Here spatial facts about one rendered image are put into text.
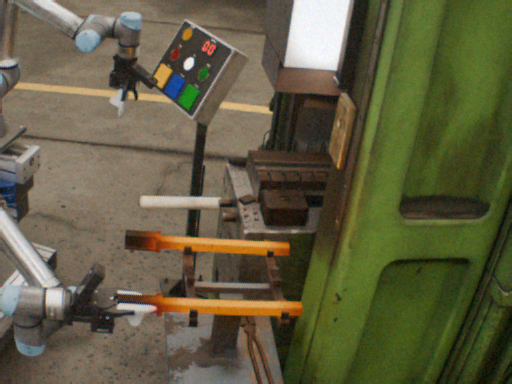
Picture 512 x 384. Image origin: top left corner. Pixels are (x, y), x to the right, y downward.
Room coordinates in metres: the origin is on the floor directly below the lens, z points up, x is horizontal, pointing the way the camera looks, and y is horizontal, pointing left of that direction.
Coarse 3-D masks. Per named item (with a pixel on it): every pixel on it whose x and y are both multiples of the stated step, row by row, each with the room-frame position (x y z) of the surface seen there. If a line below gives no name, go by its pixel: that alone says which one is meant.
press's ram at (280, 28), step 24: (288, 0) 1.80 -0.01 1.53; (312, 0) 1.76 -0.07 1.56; (336, 0) 1.77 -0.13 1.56; (264, 24) 2.02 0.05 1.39; (288, 24) 1.76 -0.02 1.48; (312, 24) 1.76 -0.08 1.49; (336, 24) 1.77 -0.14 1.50; (288, 48) 1.74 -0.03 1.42; (312, 48) 1.76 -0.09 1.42; (336, 48) 1.78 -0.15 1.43
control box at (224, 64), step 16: (192, 32) 2.45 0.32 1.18; (208, 32) 2.47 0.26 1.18; (176, 48) 2.45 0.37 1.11; (192, 48) 2.40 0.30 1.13; (208, 48) 2.34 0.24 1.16; (224, 48) 2.30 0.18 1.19; (160, 64) 2.45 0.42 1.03; (176, 64) 2.40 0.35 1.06; (192, 64) 2.34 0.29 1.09; (208, 64) 2.30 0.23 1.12; (224, 64) 2.25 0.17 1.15; (240, 64) 2.29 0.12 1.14; (192, 80) 2.30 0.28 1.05; (208, 80) 2.25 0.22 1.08; (224, 80) 2.25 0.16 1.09; (208, 96) 2.22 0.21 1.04; (224, 96) 2.26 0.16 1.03; (192, 112) 2.20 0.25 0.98; (208, 112) 2.22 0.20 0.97
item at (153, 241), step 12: (132, 240) 1.44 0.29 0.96; (144, 240) 1.45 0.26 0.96; (156, 240) 1.44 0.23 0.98; (168, 240) 1.46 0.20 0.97; (180, 240) 1.47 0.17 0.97; (192, 240) 1.48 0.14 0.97; (204, 240) 1.49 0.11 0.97; (216, 240) 1.49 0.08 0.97; (228, 240) 1.50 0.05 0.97; (240, 240) 1.51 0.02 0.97; (156, 252) 1.44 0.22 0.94; (240, 252) 1.48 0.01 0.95; (252, 252) 1.49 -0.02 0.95; (264, 252) 1.50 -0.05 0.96; (276, 252) 1.50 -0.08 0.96; (288, 252) 1.51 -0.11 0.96
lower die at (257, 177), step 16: (256, 160) 1.90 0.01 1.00; (272, 160) 1.91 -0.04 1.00; (288, 160) 1.94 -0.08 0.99; (304, 160) 1.96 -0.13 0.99; (320, 160) 1.97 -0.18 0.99; (256, 176) 1.84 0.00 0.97; (272, 176) 1.82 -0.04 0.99; (288, 176) 1.84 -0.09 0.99; (304, 176) 1.85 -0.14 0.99; (320, 176) 1.87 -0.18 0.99; (256, 192) 1.81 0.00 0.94
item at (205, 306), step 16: (144, 304) 1.20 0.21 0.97; (160, 304) 1.20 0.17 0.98; (176, 304) 1.22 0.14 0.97; (192, 304) 1.23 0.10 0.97; (208, 304) 1.24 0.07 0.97; (224, 304) 1.25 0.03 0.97; (240, 304) 1.26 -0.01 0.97; (256, 304) 1.27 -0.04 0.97; (272, 304) 1.28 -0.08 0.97; (288, 304) 1.28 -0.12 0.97
